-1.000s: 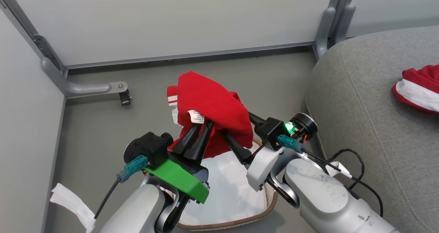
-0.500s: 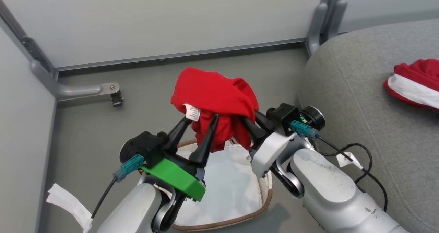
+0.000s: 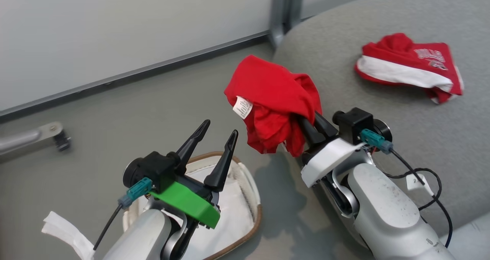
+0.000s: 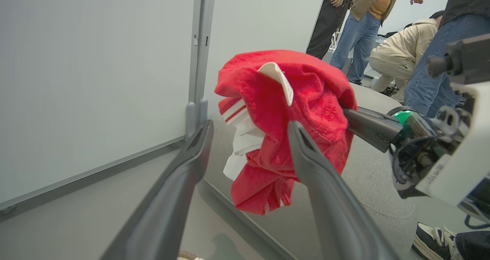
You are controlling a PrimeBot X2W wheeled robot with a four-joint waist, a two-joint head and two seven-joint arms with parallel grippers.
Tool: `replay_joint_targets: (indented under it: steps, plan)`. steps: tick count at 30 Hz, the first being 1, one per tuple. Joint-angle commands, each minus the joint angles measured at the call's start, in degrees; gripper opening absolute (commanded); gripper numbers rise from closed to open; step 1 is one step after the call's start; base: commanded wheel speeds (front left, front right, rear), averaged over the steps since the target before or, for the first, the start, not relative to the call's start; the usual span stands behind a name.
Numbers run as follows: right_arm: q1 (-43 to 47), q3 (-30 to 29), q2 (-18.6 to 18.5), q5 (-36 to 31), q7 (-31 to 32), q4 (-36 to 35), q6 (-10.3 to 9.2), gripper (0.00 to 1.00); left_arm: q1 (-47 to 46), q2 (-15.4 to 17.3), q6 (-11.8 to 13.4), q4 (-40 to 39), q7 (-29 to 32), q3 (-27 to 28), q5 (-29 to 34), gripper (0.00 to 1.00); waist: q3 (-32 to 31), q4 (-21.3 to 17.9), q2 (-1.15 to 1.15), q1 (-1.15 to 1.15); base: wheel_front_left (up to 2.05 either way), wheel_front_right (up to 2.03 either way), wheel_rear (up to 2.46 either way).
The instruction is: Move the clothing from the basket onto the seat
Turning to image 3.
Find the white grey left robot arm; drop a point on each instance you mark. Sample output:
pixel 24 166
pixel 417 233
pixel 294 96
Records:
pixel 141 233

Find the grey upholstered chair seat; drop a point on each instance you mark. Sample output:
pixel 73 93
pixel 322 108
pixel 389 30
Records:
pixel 440 130

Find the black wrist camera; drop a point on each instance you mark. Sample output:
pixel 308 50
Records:
pixel 356 122
pixel 153 168

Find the grey wall base rail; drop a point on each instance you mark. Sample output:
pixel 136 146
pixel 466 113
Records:
pixel 115 78

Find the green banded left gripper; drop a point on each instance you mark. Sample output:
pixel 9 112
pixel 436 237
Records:
pixel 187 202

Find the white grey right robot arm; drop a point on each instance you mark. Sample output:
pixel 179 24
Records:
pixel 383 210

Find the grey metal caster leg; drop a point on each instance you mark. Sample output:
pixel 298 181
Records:
pixel 23 137

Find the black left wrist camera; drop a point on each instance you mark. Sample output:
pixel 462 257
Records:
pixel 153 168

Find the grey metal corner post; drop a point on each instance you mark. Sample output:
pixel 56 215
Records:
pixel 277 15

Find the white laundry basket tan rim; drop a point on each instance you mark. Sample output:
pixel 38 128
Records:
pixel 237 214

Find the plain red garment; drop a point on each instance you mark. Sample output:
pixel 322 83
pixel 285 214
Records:
pixel 275 91

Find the red white striped shorts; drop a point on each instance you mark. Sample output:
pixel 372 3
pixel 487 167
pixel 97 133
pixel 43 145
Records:
pixel 398 57

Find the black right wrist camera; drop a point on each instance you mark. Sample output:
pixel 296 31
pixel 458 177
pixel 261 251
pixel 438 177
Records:
pixel 356 122

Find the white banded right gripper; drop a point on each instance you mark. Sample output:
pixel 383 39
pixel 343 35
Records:
pixel 329 156

